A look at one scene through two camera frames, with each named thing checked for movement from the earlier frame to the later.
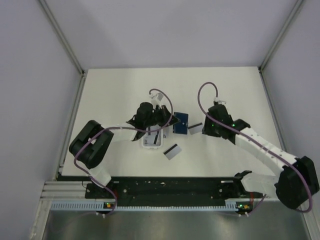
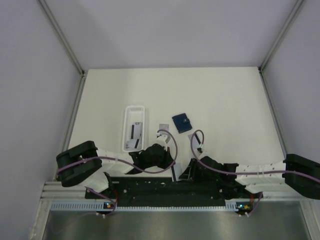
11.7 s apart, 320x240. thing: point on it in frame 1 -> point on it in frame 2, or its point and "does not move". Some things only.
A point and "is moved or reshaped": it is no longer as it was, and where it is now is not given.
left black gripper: x=164 y=112 -> x=168 y=159
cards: x=154 y=138 -> x=132 y=143
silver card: x=195 y=128 -> x=194 y=141
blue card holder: x=181 y=127 is moved or reshaped
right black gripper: x=207 y=130 -> x=191 y=174
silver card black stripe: x=172 y=151 is moved or reshaped
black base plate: x=169 y=189 does not move
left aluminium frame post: x=63 y=38 does not move
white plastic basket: x=154 y=141 -> x=133 y=133
